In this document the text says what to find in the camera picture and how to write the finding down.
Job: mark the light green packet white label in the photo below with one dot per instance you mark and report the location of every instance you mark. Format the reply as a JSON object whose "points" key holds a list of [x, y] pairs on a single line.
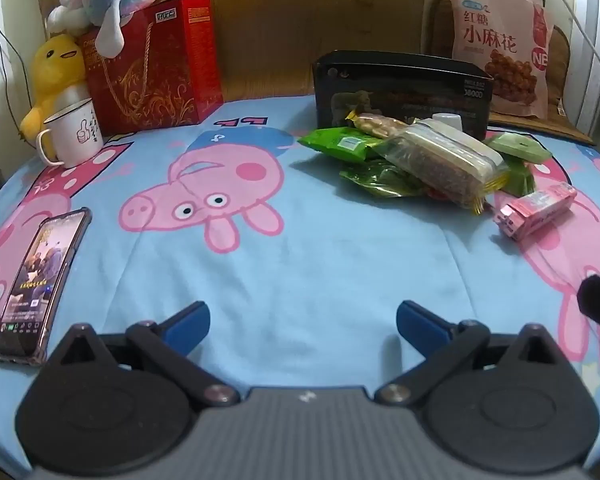
{"points": [[520, 146]]}

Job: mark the large pink snack bag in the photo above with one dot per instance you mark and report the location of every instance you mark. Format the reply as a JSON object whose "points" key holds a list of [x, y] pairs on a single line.
{"points": [[495, 35]]}

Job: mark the wooden headboard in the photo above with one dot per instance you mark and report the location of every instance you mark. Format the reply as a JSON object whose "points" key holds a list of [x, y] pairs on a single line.
{"points": [[280, 20]]}

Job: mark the white enamel mug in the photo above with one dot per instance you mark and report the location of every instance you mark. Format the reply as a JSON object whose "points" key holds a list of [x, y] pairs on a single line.
{"points": [[77, 132]]}

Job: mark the smartphone in clear case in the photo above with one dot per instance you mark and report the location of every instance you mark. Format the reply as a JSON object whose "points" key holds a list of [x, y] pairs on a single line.
{"points": [[35, 280]]}

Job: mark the small pink carton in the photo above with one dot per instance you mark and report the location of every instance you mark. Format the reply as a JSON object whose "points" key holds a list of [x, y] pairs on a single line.
{"points": [[535, 210]]}

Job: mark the cartoon pig printed bedsheet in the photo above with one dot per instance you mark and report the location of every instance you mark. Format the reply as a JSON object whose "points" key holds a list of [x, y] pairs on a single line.
{"points": [[305, 260]]}

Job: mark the clear peanut packet yellow ends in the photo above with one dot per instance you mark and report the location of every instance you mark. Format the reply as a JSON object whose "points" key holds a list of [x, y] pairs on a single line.
{"points": [[375, 125]]}

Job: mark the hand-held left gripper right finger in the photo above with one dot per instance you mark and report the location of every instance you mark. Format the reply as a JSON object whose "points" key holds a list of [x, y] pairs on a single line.
{"points": [[420, 322]]}

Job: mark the red gift box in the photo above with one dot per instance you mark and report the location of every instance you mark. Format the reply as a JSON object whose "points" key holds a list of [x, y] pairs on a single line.
{"points": [[170, 60]]}

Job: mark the black rectangular tin box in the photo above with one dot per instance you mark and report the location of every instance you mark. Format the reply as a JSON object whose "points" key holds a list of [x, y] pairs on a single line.
{"points": [[405, 80]]}

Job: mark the yellow duck plush toy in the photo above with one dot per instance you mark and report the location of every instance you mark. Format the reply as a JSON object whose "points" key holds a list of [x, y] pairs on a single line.
{"points": [[55, 70]]}

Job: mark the brown woven chair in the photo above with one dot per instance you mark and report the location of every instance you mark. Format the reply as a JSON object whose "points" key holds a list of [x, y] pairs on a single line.
{"points": [[560, 60]]}

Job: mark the large clear grain bar packet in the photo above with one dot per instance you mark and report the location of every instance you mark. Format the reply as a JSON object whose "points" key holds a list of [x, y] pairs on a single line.
{"points": [[445, 165]]}

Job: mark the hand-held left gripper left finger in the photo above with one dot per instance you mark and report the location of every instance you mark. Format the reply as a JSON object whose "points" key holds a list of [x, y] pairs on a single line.
{"points": [[190, 322]]}

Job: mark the bright green labelled snack packet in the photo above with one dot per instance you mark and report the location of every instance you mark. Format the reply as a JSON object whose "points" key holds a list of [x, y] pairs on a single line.
{"points": [[330, 142]]}

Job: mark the shiny dark green snack packet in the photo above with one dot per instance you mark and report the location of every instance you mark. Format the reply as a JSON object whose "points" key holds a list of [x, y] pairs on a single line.
{"points": [[380, 180]]}

